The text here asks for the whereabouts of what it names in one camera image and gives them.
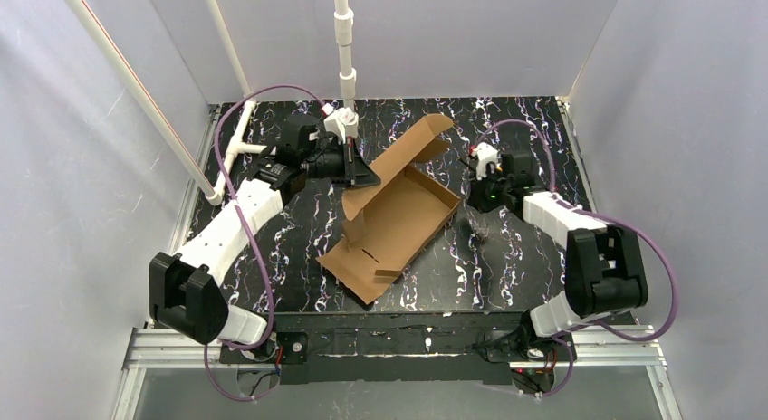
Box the brown cardboard box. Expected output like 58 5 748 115
317 113 461 305

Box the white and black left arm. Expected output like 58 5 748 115
149 107 381 349

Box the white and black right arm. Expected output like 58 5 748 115
467 143 648 341

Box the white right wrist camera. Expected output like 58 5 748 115
469 142 500 181

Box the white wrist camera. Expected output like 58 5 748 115
322 103 359 143
469 142 500 181

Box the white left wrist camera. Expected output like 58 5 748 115
322 103 359 143

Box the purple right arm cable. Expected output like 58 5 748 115
476 118 680 400

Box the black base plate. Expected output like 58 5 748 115
214 311 577 385

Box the white pvc pipe frame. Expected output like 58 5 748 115
53 0 361 207

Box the aluminium rail frame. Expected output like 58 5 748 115
112 325 682 419

